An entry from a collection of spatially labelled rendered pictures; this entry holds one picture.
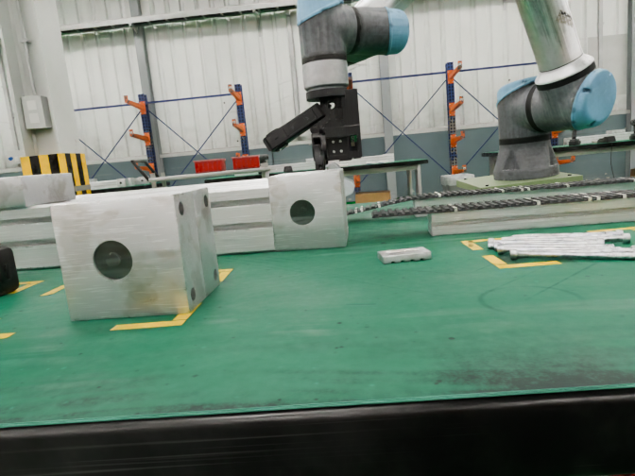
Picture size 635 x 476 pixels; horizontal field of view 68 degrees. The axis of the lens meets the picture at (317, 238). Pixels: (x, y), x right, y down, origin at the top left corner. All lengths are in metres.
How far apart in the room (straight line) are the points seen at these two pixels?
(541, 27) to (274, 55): 7.57
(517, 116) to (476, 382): 1.03
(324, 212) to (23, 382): 0.38
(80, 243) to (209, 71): 8.32
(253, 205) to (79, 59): 9.00
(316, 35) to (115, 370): 0.62
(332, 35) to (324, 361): 0.62
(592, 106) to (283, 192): 0.74
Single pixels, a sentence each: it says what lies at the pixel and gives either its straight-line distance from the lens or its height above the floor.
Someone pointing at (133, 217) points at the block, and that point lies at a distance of 0.39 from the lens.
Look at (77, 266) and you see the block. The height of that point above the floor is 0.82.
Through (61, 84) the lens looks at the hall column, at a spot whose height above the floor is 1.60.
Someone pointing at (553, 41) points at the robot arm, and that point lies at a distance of 1.13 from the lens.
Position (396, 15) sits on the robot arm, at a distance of 0.89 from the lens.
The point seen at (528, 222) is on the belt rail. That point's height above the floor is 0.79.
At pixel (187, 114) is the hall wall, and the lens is 8.73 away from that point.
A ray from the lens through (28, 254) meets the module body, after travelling 0.74.
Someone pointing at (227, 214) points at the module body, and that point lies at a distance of 0.61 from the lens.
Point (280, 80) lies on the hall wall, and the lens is 8.49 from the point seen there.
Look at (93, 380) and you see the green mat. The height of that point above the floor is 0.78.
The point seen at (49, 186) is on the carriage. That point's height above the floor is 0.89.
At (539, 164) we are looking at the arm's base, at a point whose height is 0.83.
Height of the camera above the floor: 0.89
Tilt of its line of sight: 9 degrees down
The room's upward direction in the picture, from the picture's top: 5 degrees counter-clockwise
